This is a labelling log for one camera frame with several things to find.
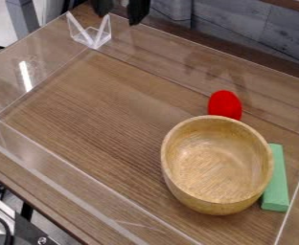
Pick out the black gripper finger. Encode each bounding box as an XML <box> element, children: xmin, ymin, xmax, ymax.
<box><xmin>90</xmin><ymin>0</ymin><xmax>113</xmax><ymax>17</ymax></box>
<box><xmin>126</xmin><ymin>0</ymin><xmax>151</xmax><ymax>26</ymax></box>

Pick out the red plush strawberry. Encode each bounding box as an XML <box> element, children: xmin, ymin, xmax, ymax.
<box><xmin>207</xmin><ymin>90</ymin><xmax>243</xmax><ymax>120</ymax></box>

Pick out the wooden bowl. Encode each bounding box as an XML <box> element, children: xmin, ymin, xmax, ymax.
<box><xmin>160</xmin><ymin>116</ymin><xmax>274</xmax><ymax>215</ymax></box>

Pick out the green rectangular block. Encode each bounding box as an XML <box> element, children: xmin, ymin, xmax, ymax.
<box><xmin>260</xmin><ymin>144</ymin><xmax>288</xmax><ymax>212</ymax></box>

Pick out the clear acrylic corner bracket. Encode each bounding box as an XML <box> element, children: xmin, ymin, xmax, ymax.
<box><xmin>66</xmin><ymin>11</ymin><xmax>112</xmax><ymax>50</ymax></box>

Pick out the black cable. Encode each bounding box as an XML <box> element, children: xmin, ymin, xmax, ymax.
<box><xmin>0</xmin><ymin>213</ymin><xmax>14</xmax><ymax>245</ymax></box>

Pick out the black metal bracket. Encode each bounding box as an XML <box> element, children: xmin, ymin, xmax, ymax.
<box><xmin>13</xmin><ymin>214</ymin><xmax>60</xmax><ymax>245</ymax></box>

